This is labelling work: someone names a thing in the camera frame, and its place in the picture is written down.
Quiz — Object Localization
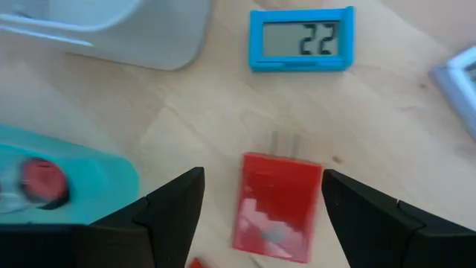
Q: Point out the translucent green plastic tray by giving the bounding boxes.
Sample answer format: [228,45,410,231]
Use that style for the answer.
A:
[0,124,141,226]

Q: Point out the red digital thermometer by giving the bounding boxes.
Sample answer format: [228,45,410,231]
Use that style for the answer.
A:
[185,257,209,268]

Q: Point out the white digital thermometer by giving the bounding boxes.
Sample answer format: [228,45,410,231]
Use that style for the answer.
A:
[429,45,476,142]

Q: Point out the red wall charger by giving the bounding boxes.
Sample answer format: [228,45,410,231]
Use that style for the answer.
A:
[232,130,324,264]

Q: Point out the red sand hourglass black caps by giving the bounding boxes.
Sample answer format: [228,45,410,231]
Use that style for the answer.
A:
[0,158,71,215]

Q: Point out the grey-white plastic bin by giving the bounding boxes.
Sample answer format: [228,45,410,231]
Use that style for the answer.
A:
[0,0,213,71]

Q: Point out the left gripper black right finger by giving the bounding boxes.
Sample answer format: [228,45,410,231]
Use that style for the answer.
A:
[321,168,476,268]

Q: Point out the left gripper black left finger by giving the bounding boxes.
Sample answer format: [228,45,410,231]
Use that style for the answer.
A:
[0,166,206,268]

